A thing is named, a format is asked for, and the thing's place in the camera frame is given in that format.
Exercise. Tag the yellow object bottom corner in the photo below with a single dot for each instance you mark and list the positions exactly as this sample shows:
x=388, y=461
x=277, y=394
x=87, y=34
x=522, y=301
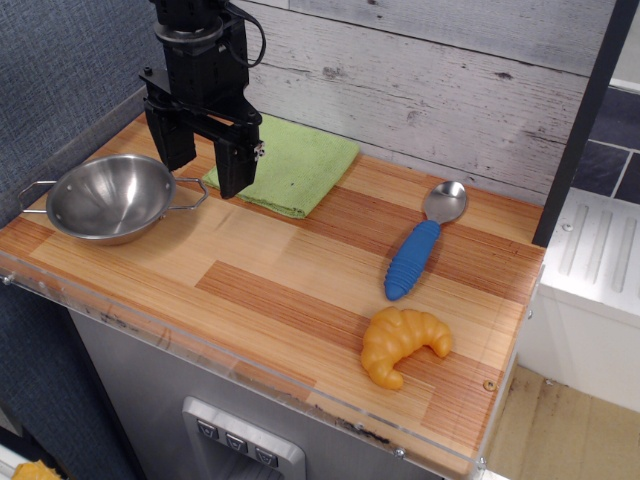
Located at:
x=34, y=471

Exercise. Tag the white ridged appliance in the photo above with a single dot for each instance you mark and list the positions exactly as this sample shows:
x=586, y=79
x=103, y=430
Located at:
x=583, y=323

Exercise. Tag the silver toy fridge cabinet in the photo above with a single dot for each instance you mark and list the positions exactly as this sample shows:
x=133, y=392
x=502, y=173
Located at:
x=185, y=422

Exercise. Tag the steel bowl with handles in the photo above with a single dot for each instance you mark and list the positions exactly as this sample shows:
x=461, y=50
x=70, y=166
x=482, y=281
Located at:
x=112, y=200

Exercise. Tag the black vertical frame post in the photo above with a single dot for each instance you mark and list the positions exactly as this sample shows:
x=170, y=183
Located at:
x=608, y=55

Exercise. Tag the clear acrylic table guard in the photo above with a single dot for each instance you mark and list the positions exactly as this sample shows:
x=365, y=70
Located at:
x=384, y=430

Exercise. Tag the blue handled metal spoon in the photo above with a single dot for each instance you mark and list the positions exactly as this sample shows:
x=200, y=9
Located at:
x=445, y=203

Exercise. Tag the green towel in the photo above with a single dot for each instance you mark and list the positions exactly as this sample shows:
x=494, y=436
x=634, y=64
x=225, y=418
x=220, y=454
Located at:
x=300, y=167

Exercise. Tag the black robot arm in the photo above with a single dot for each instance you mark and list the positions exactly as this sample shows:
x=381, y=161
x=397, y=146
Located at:
x=200, y=21

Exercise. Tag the orange plastic croissant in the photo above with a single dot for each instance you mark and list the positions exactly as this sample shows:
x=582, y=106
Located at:
x=395, y=334

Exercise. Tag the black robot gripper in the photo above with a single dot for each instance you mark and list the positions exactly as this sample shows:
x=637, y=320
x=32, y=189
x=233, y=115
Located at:
x=201, y=91

